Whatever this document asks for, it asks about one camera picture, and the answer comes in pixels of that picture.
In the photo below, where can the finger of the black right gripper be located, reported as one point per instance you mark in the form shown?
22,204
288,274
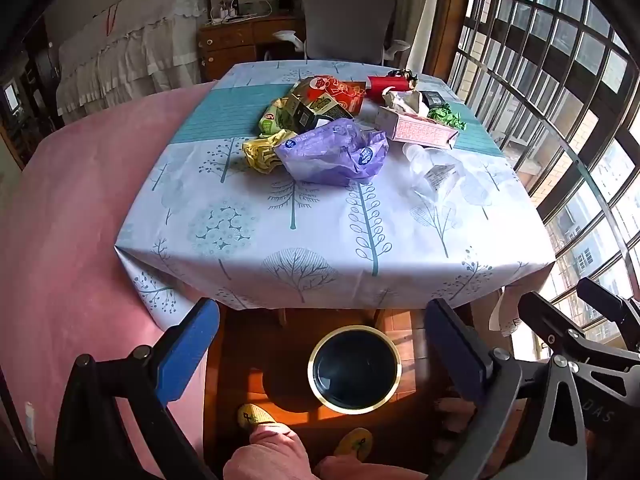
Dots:
555,327
623,312

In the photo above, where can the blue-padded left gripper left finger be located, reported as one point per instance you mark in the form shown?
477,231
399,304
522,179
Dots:
91,441

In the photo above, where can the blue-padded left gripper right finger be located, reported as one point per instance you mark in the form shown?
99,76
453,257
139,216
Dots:
550,441

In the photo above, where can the clear plastic wrapper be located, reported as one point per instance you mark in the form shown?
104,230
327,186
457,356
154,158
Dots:
434,173

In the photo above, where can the pink cardboard box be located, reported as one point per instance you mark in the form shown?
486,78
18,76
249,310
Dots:
409,128

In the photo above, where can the small black packet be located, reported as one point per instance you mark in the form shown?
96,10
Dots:
433,100

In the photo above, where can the purple plastic bag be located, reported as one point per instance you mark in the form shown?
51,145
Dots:
338,153

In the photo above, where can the white paper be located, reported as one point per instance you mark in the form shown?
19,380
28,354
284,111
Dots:
409,102

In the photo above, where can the black silver wrapper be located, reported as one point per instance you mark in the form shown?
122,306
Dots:
411,80

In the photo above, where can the red gold snack bag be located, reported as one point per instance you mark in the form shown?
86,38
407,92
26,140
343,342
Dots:
349,94

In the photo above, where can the yellow wrapper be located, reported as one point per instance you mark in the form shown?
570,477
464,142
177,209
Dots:
260,153

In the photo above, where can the dark green tea box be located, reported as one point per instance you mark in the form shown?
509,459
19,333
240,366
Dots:
302,114

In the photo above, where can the green cracker wrapper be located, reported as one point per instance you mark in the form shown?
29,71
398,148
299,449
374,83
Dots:
275,118

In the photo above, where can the round trash bin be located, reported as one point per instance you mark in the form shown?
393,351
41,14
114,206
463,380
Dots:
354,370

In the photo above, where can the right yellow slipper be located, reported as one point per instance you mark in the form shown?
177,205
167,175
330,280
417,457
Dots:
357,444

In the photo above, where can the pink bed sheet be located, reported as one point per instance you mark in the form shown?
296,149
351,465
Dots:
63,289

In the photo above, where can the pink trouser legs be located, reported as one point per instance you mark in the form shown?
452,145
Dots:
275,451

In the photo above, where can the window security grille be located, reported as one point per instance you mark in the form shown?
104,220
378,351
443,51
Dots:
557,89

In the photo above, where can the tree-patterned tablecloth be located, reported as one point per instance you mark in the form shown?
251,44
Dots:
204,220

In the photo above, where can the grey office chair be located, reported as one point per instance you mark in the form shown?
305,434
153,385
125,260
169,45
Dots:
346,30

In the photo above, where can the white ruffled cover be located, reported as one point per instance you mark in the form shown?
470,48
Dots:
132,49

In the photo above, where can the wooden dresser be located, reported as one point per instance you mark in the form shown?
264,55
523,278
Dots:
222,46

